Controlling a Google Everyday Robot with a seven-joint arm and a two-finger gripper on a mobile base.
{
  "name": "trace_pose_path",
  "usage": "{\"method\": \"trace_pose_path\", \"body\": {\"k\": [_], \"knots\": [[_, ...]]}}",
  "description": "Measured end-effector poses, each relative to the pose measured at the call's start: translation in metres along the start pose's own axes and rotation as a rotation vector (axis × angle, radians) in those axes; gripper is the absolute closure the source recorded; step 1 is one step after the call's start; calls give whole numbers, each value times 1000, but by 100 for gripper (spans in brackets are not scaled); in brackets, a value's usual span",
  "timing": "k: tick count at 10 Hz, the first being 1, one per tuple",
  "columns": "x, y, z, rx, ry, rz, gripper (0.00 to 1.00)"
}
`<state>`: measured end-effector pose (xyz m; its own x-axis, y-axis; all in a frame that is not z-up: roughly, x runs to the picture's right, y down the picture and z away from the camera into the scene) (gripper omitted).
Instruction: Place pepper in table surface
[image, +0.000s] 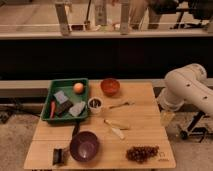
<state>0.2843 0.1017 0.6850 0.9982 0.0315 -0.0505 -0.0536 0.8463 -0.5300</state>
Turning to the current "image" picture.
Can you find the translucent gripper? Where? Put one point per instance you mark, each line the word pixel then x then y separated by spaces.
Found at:
pixel 166 117

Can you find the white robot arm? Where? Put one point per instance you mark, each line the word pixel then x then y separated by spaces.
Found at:
pixel 185 84

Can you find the wheeled stand base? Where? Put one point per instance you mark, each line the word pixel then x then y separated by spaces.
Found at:
pixel 193 131

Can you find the bunch of dark grapes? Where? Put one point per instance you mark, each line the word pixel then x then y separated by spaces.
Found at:
pixel 141 154

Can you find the metal fork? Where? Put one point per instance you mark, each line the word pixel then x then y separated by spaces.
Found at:
pixel 121 104

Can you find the red bowl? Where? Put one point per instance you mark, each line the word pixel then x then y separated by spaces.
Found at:
pixel 110 86

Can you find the small white cup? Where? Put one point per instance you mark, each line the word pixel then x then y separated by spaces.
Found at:
pixel 95 105

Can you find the purple bowl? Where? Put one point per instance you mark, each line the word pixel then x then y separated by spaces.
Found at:
pixel 84 146

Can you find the grey crumpled cloth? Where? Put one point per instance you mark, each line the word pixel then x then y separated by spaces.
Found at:
pixel 77 108

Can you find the orange round fruit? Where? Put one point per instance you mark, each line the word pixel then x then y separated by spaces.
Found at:
pixel 78 88

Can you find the green plastic tray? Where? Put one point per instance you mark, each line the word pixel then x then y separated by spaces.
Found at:
pixel 66 85

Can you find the dark brown block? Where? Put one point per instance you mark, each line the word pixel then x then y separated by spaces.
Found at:
pixel 63 107

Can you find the blue sponge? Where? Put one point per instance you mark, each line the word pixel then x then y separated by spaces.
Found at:
pixel 60 97

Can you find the wooden handled knife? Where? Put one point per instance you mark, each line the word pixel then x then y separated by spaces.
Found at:
pixel 116 124

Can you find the cream handled utensil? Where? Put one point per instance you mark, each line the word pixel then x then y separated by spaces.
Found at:
pixel 117 132

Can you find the black spatula handle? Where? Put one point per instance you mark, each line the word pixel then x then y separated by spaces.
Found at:
pixel 76 128

